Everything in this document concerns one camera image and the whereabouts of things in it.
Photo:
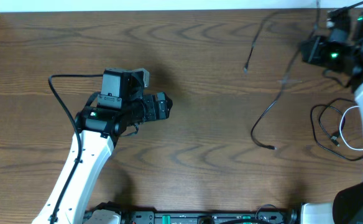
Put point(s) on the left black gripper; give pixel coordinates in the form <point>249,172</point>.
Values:
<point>154,113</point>

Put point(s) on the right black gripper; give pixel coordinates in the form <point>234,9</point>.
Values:
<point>319,42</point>

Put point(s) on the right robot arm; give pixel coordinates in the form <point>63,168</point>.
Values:
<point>341,52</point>

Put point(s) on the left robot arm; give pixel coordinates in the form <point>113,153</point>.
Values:
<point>97,127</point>

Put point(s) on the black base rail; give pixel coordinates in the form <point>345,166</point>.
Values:
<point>206,217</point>

